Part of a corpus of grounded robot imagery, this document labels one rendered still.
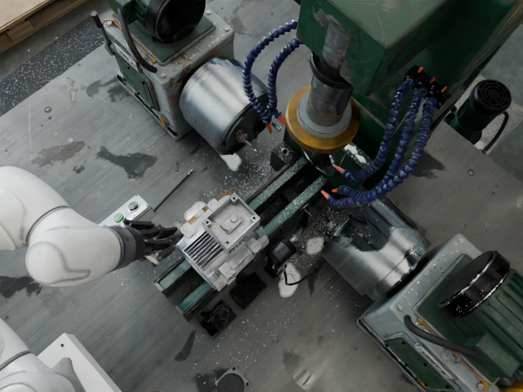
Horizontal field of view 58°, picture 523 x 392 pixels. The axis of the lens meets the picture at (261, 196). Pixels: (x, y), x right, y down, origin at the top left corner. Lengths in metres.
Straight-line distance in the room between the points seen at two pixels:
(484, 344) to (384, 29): 0.68
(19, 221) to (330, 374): 1.01
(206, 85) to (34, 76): 1.75
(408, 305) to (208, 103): 0.77
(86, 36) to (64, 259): 2.36
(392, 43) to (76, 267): 0.63
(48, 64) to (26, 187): 2.12
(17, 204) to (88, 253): 0.16
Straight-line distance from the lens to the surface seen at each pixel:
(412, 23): 0.86
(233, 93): 1.38
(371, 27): 0.83
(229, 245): 1.22
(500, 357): 1.14
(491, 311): 1.12
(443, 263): 1.30
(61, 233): 0.86
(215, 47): 1.49
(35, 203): 0.93
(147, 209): 1.35
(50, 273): 0.85
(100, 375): 1.50
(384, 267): 1.26
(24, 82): 3.02
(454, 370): 1.27
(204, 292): 1.43
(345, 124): 1.14
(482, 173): 1.87
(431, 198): 1.75
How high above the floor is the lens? 2.33
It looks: 70 degrees down
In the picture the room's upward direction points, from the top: 7 degrees clockwise
